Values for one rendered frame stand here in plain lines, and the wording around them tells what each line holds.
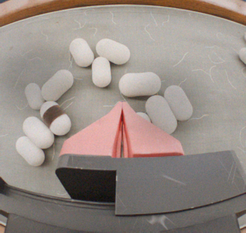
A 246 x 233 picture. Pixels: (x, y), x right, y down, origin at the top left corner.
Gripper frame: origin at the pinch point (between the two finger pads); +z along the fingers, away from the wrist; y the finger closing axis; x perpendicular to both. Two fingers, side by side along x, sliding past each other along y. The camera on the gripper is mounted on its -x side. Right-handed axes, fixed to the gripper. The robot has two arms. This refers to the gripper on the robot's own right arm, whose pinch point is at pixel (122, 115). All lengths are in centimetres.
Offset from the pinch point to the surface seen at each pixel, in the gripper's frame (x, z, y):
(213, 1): -10.9, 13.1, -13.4
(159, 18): -6.6, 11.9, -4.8
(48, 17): -7.6, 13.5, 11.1
